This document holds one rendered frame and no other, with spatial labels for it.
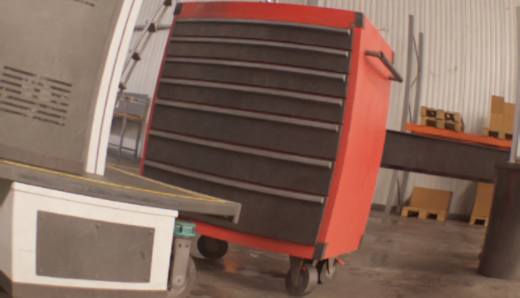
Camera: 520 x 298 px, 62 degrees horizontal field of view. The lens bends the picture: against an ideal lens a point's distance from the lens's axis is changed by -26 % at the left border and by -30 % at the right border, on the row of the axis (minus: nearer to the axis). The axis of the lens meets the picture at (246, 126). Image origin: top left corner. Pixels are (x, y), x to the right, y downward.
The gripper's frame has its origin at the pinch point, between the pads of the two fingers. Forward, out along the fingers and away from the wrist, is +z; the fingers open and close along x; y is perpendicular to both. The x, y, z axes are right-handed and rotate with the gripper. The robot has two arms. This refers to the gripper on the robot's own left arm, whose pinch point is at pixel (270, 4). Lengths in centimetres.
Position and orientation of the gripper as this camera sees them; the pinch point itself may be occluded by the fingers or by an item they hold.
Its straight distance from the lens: 195.7
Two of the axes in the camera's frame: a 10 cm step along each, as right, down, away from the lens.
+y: 3.0, 2.5, 9.2
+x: -9.2, -1.8, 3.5
